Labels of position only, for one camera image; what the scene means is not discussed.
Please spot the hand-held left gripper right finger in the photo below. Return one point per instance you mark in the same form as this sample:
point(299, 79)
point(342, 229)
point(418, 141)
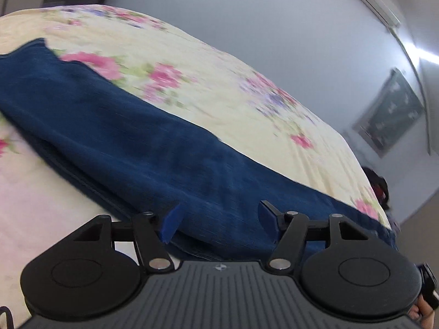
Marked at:
point(267, 217)

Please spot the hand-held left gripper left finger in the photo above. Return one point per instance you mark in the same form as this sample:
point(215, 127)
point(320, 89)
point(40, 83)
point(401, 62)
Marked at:
point(170, 222)

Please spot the blue denim pants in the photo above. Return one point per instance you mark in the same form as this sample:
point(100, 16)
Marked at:
point(137, 137)

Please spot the person's right hand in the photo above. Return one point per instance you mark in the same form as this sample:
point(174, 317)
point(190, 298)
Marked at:
point(422, 315)

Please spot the pile of dark clothes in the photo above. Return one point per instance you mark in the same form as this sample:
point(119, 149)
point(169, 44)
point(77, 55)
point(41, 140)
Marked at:
point(376, 185)

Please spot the green patterned window curtain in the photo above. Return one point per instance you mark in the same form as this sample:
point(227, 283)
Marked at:
point(389, 113)

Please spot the floral bed blanket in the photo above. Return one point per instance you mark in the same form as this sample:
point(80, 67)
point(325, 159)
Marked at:
point(212, 65)

